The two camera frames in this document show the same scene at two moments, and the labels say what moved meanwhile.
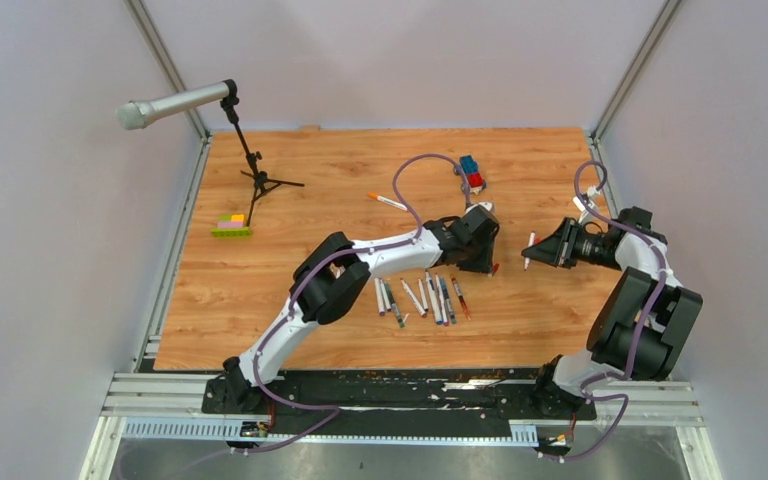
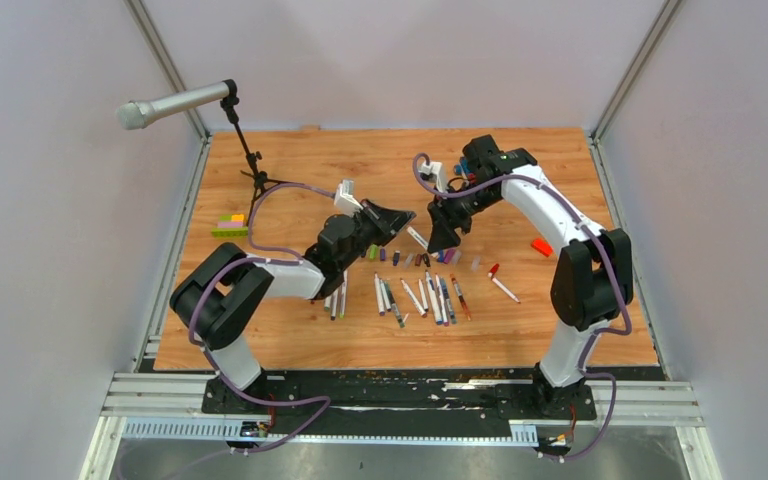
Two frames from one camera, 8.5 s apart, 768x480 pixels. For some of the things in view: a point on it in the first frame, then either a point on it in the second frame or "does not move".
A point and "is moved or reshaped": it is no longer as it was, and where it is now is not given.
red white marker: [532, 241] to [506, 290]
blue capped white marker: [435, 304] does not move
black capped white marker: [423, 295] does not move
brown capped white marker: [417, 303] does not move
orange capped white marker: [387, 201] is moved or reshaped
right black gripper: [558, 248] to [443, 235]
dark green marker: [394, 306] does not move
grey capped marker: [448, 300] does not move
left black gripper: [486, 264] to [388, 222]
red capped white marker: [460, 295] does not move
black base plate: [406, 393] does not move
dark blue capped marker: [385, 294] does not move
